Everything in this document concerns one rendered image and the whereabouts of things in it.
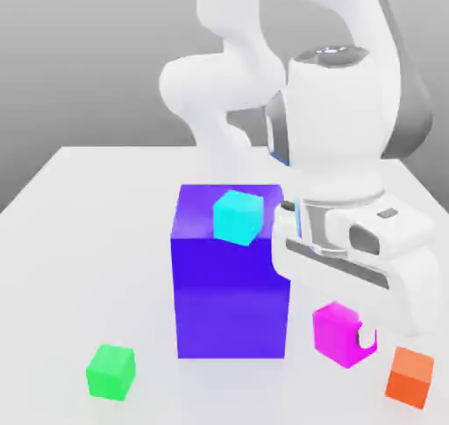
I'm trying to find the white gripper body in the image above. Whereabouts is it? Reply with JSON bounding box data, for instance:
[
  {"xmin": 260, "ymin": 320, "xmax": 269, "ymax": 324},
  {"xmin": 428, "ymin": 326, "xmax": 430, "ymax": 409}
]
[{"xmin": 272, "ymin": 202, "xmax": 440, "ymax": 337}]

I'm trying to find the small magenta cube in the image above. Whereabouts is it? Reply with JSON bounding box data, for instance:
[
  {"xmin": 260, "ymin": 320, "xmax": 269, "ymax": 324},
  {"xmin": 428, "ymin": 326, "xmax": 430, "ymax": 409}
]
[{"xmin": 312, "ymin": 301, "xmax": 380, "ymax": 370}]

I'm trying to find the small orange cube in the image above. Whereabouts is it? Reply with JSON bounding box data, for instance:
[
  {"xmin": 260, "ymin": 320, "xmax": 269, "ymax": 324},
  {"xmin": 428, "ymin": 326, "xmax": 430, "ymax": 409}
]
[{"xmin": 384, "ymin": 345, "xmax": 436, "ymax": 411}]

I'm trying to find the small cyan cube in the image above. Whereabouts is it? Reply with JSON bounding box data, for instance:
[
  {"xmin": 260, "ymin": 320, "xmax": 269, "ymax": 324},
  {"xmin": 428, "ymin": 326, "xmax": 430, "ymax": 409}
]
[{"xmin": 212, "ymin": 189, "xmax": 265, "ymax": 247}]

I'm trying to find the small green cube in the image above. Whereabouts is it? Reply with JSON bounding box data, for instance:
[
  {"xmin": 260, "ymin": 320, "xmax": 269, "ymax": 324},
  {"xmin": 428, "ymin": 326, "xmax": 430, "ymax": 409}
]
[{"xmin": 85, "ymin": 343, "xmax": 137, "ymax": 403}]

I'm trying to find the large purple box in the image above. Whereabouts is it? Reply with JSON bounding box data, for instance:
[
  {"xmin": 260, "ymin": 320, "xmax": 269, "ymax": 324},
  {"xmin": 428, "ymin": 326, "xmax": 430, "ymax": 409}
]
[{"xmin": 169, "ymin": 183, "xmax": 292, "ymax": 360}]

